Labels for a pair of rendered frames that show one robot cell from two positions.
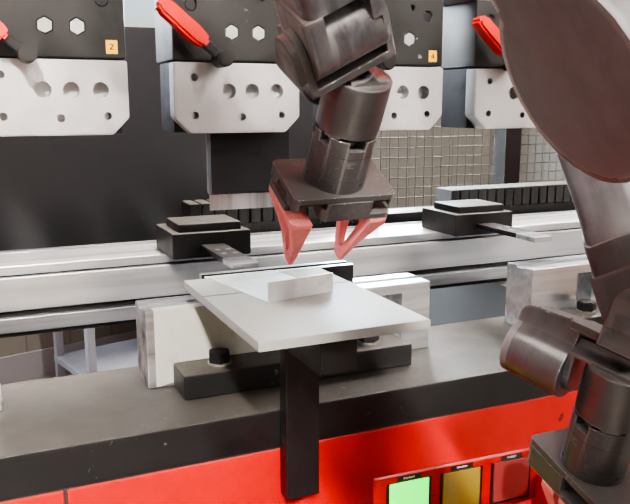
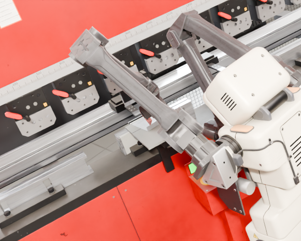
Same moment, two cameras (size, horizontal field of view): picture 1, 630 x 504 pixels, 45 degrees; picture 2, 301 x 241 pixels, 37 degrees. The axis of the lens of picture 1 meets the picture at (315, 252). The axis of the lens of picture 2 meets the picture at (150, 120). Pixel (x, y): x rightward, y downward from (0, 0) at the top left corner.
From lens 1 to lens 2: 114 cm
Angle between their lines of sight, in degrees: 17
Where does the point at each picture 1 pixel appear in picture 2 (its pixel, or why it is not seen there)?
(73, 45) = (81, 87)
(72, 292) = (92, 130)
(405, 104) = (167, 60)
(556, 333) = (211, 128)
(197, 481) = (145, 175)
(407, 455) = not seen: hidden behind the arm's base
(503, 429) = not seen: hidden behind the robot
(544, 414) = not seen: hidden behind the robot
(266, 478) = (161, 169)
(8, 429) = (98, 177)
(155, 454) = (133, 172)
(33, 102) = (77, 104)
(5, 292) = (76, 137)
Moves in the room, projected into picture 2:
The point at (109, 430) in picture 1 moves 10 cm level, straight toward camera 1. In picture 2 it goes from (121, 170) to (126, 181)
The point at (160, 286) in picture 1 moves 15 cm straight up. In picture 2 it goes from (115, 119) to (105, 93)
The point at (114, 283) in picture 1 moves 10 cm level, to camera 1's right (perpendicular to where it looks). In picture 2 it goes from (103, 124) to (122, 118)
